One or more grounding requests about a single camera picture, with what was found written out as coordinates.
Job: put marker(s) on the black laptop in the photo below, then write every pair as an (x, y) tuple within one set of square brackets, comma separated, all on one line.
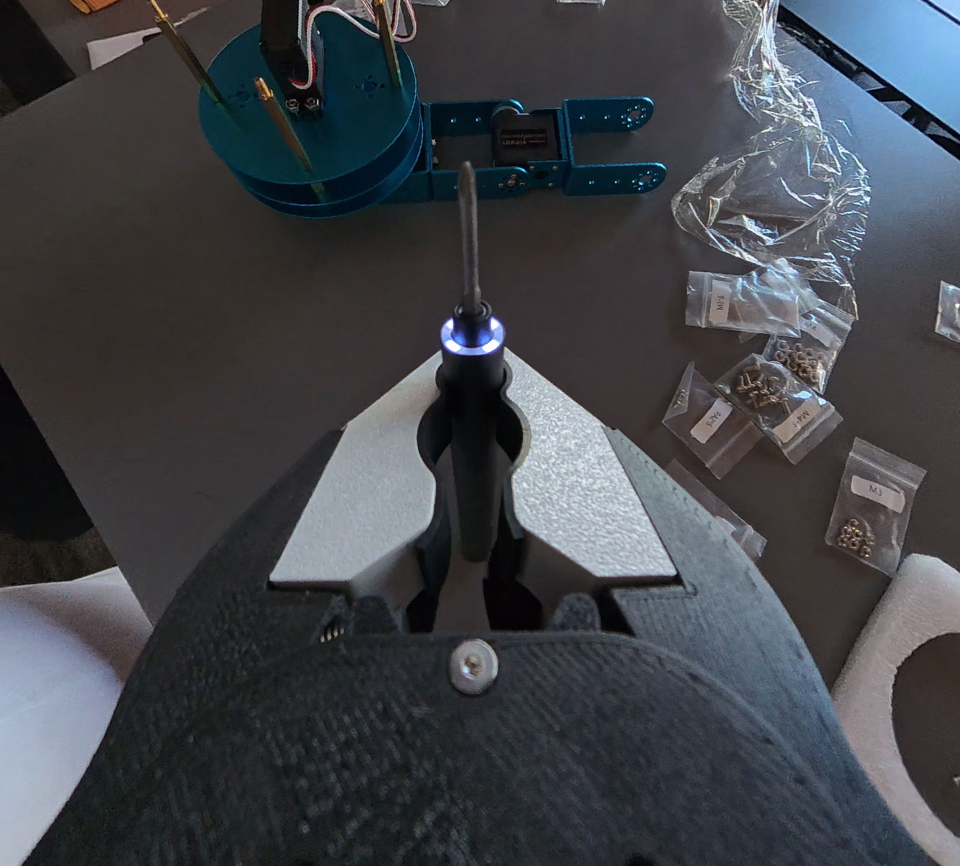
[(877, 3)]

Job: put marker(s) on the white paper sheet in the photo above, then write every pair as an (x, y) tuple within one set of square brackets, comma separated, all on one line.
[(120, 49)]

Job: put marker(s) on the blue toy robot arm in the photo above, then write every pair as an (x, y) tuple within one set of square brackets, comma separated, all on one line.
[(352, 145)]

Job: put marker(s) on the clear plastic wrap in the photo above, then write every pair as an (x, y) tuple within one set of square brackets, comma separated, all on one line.
[(780, 100)]

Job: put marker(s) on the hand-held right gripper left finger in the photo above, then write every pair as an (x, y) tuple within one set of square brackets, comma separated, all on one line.
[(352, 498)]

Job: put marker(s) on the white foam block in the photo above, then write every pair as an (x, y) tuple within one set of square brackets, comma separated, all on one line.
[(877, 626)]

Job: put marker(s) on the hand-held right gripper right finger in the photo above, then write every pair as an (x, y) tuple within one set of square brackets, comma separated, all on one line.
[(585, 491)]

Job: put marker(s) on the black electric screwdriver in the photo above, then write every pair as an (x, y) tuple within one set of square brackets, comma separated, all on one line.
[(472, 431)]

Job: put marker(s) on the scattered cluster of screw bags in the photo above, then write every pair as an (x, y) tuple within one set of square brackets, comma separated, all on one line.
[(780, 404)]

